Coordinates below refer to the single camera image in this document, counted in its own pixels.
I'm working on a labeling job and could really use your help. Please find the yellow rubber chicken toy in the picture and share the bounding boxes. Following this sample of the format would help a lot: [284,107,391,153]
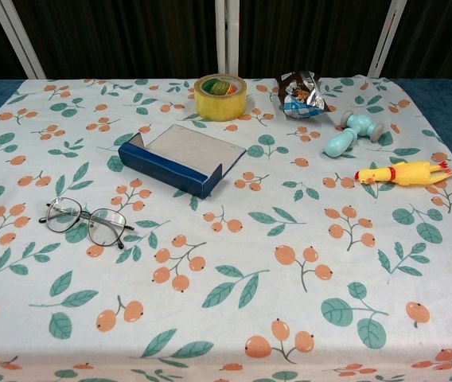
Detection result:
[354,160,452,187]

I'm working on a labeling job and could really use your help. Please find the yellow packing tape roll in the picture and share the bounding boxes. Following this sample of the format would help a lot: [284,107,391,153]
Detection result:
[193,73,248,121]

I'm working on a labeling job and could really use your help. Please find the black wire-frame eyeglasses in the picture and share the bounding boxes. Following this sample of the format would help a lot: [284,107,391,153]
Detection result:
[37,197,135,251]

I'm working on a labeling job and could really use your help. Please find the brown silver snack packet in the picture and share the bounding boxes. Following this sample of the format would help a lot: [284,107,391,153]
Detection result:
[275,70,337,120]

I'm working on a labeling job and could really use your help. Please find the white slanted frame post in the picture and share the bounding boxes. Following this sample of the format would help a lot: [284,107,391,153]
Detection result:
[367,0,408,79]
[0,0,46,80]

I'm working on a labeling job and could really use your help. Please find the blue shallow box tray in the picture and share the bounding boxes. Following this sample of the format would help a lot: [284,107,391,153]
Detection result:
[118,123,247,198]

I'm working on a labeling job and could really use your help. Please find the floral orange fruit tablecloth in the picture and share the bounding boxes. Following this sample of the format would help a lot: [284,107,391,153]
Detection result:
[0,75,452,382]

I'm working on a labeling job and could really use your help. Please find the white upright frame post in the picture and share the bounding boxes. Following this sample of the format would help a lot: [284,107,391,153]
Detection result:
[214,0,241,76]

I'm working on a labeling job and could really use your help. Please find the black pleated curtain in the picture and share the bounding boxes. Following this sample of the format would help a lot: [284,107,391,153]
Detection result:
[0,0,452,80]

